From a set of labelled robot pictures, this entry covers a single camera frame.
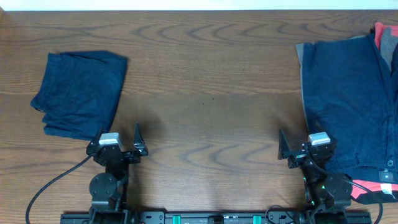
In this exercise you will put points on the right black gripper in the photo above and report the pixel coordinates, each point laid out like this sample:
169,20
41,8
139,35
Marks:
285,151

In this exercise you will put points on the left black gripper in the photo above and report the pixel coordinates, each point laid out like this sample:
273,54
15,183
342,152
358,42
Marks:
125,154

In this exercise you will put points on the navy blue shorts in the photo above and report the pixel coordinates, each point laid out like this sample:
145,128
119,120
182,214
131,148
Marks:
368,154

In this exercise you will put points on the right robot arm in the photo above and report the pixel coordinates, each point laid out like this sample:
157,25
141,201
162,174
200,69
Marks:
326,192

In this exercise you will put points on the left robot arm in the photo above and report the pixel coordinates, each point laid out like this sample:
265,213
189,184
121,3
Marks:
109,188

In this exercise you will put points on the folded navy shorts left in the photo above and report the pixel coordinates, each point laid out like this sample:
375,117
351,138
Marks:
80,92

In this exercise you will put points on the red black garment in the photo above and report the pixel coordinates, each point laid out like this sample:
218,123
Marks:
370,188

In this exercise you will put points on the grey shorts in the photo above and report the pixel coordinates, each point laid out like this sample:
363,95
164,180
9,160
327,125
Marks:
351,83

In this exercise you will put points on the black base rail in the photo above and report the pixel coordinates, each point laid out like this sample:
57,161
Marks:
274,215

